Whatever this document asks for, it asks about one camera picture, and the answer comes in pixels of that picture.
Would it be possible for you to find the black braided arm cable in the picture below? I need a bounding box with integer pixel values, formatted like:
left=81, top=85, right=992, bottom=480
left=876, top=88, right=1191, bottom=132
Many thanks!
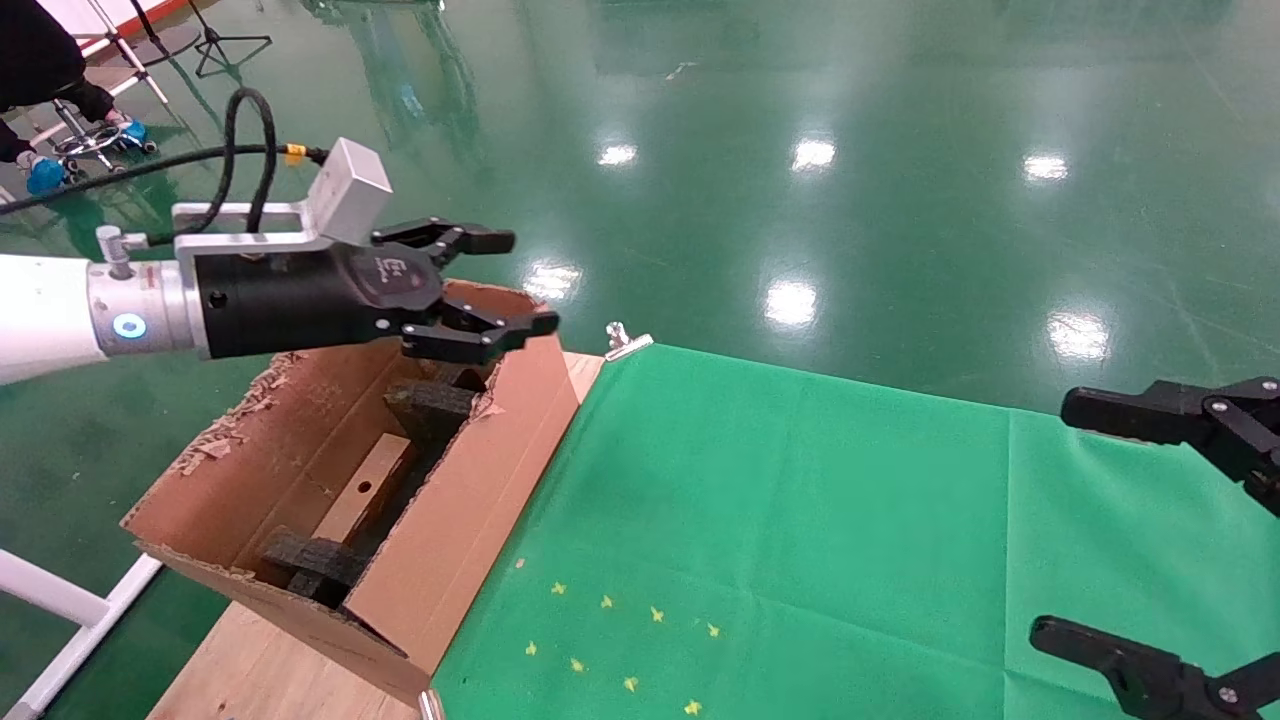
left=0, top=87, right=331, bottom=241

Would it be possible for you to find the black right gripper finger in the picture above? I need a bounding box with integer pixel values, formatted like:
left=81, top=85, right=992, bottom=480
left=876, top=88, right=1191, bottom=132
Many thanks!
left=1030, top=615, right=1280, bottom=720
left=1060, top=376, right=1280, bottom=519

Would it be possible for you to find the black foam block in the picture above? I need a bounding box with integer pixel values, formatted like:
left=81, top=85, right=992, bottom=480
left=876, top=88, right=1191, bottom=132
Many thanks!
left=383, top=378, right=479, bottom=451
left=262, top=527, right=371, bottom=609

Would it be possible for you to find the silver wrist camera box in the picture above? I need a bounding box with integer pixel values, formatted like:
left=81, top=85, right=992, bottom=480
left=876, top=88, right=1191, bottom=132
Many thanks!
left=305, top=138, right=393, bottom=246

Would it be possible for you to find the chrome wheeled stool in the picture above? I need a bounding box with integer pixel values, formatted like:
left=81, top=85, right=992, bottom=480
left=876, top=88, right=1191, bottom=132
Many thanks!
left=50, top=98, right=159, bottom=181

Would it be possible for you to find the green table cloth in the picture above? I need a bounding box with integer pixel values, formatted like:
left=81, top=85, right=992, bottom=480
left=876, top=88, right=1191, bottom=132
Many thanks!
left=430, top=345, right=1280, bottom=720

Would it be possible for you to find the black tripod stand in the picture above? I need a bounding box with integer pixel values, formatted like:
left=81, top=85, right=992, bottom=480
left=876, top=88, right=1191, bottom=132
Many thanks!
left=188, top=0, right=273, bottom=79

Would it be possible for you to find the small brown cardboard box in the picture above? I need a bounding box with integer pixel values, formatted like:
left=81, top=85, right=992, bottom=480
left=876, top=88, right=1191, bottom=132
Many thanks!
left=312, top=433, right=421, bottom=546

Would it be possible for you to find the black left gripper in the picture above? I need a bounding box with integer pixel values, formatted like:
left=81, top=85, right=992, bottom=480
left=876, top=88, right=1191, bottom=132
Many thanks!
left=190, top=217, right=561, bottom=366

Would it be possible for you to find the silver camera mount bracket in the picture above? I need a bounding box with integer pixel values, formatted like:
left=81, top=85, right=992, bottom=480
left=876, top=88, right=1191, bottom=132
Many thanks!
left=95, top=200, right=321, bottom=263

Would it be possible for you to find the white metal floor frame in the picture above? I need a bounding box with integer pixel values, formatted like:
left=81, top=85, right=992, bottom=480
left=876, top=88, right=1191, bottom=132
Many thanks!
left=0, top=548, right=163, bottom=720

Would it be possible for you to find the large open cardboard carton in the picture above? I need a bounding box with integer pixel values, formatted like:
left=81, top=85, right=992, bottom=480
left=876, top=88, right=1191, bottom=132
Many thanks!
left=120, top=280, right=584, bottom=707

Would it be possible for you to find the white metal desk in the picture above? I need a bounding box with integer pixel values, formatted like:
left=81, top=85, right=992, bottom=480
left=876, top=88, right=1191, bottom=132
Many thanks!
left=60, top=0, right=171, bottom=106

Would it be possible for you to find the black pole stand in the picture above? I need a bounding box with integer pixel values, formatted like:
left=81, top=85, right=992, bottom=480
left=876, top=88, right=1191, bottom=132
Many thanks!
left=128, top=0, right=203, bottom=63

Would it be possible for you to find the seated person in black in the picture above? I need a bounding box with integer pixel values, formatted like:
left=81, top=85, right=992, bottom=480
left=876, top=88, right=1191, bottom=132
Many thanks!
left=0, top=0, right=151, bottom=199

